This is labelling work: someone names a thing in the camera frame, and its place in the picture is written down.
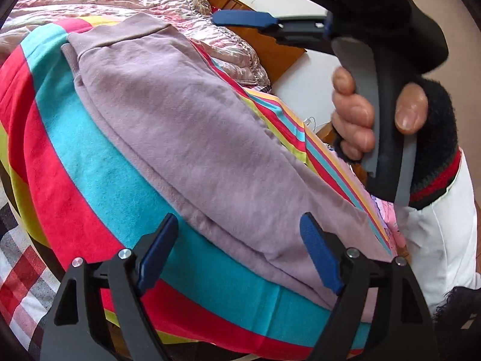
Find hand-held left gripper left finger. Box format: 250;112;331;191
39;212;179;361

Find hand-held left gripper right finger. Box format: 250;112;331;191
299;212;442;361

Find lilac pants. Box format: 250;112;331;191
60;12;395;309

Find person's right forearm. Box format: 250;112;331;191
393;150;479;316

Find person's right hand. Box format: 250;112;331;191
331;66;463;210

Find pink satin quilt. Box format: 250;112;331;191
0;0;271;87

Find striped colourful blanket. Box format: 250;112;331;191
0;15;395;359

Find plaid bed sheet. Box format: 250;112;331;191
0;184;113;354

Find person's dark clothing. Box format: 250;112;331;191
430;285;481;361

